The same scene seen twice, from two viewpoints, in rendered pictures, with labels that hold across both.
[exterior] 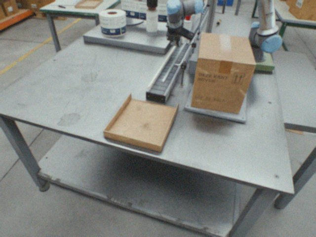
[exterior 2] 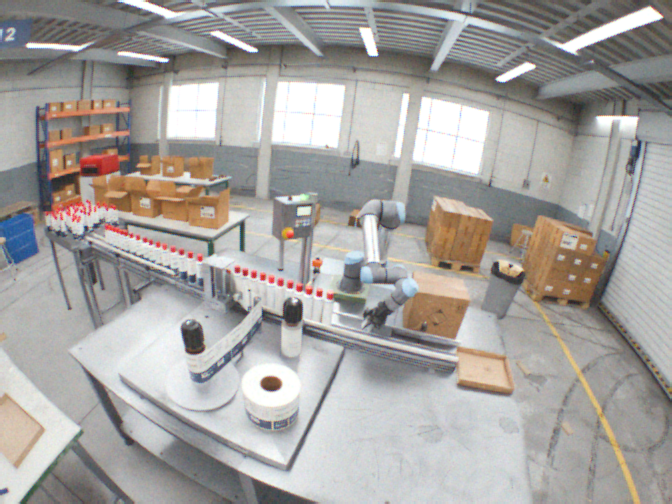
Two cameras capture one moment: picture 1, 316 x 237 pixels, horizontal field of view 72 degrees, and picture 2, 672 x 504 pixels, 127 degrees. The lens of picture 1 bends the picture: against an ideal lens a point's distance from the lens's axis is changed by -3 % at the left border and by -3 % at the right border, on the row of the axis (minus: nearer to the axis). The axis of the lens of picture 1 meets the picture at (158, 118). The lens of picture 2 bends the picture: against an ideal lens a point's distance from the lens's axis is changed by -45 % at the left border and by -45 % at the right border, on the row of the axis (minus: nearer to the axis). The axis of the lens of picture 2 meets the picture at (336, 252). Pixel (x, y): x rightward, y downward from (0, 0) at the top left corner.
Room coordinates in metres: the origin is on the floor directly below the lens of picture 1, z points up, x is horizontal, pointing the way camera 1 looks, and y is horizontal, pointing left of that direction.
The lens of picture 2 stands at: (1.64, 1.07, 1.82)
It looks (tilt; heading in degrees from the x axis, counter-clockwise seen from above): 23 degrees down; 268
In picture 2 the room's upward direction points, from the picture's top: 7 degrees clockwise
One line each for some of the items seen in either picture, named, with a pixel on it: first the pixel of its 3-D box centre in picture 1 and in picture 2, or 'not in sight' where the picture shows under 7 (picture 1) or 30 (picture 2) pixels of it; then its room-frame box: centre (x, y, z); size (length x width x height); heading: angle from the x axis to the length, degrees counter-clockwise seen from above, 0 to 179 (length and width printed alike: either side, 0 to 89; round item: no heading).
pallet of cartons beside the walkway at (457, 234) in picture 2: not in sight; (455, 231); (-0.55, -3.62, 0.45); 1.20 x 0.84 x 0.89; 81
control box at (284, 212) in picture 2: not in sight; (292, 217); (1.81, -0.33, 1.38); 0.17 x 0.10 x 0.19; 38
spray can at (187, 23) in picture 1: (186, 29); (328, 309); (1.59, -0.18, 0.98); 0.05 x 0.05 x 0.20
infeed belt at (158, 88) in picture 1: (188, 38); (299, 321); (1.73, -0.22, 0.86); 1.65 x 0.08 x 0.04; 163
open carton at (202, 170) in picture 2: not in sight; (200, 168); (4.03, -4.04, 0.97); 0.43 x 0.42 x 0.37; 76
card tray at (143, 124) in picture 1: (143, 118); (484, 369); (0.77, 0.07, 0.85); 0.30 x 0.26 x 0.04; 163
